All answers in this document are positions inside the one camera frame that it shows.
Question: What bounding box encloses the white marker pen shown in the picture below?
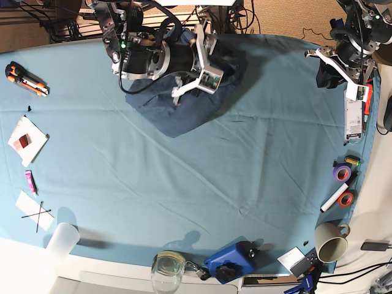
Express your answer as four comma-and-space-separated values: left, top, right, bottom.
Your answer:
320, 183, 349, 213

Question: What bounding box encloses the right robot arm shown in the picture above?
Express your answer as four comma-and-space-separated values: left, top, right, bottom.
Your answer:
88, 1, 195, 80

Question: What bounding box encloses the beige ceramic mug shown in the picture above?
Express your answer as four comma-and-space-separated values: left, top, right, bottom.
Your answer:
314, 222, 350, 263

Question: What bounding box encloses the white box with red swatch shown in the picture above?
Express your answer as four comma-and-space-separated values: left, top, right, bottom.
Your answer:
8, 116, 48, 167

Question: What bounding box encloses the white business card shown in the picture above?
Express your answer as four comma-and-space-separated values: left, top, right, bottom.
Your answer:
277, 247, 305, 271

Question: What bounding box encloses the white paper card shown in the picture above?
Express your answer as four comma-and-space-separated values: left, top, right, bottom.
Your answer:
15, 191, 54, 231

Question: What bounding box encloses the blue clamp device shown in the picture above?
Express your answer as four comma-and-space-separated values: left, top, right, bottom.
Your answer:
204, 241, 260, 284

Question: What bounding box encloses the yellow green battery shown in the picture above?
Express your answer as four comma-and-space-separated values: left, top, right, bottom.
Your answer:
344, 156, 361, 166

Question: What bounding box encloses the pink glue tube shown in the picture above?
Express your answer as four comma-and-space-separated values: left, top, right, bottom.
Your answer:
24, 170, 37, 197

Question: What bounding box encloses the dark blue T-shirt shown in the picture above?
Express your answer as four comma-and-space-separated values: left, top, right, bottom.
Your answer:
125, 35, 247, 138

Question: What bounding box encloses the silver padlock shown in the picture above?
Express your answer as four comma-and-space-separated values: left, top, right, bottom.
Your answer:
186, 260, 211, 281

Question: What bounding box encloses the orange black utility knife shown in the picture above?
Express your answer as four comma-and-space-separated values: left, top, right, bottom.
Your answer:
5, 61, 49, 97

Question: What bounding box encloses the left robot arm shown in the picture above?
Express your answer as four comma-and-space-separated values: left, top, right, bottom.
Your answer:
321, 1, 391, 85

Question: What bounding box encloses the red screwdriver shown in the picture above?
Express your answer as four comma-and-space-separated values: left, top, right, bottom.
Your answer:
363, 82, 373, 133

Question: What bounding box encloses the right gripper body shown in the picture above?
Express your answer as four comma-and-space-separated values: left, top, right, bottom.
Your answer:
153, 41, 194, 77

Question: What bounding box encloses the purple tape roll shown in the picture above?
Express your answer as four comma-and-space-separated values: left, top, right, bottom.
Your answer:
333, 164, 352, 183

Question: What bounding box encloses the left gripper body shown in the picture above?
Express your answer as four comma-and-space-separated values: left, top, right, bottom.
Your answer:
335, 38, 375, 71

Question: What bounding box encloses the clear drinking glass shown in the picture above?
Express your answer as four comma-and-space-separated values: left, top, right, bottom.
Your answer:
151, 251, 186, 294

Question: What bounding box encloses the light blue table cloth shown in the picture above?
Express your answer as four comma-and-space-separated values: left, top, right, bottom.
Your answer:
1, 35, 380, 273

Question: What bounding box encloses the grey remote control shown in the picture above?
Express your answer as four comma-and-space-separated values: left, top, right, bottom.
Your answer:
290, 248, 319, 277

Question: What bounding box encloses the red tape roll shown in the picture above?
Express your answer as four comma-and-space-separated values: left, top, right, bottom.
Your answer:
337, 191, 354, 208

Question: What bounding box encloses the frosted plastic cup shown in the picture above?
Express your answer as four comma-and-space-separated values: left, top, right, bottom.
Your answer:
46, 222, 80, 260

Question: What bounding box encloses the clear blister package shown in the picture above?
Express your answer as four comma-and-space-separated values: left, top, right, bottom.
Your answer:
344, 98, 363, 144

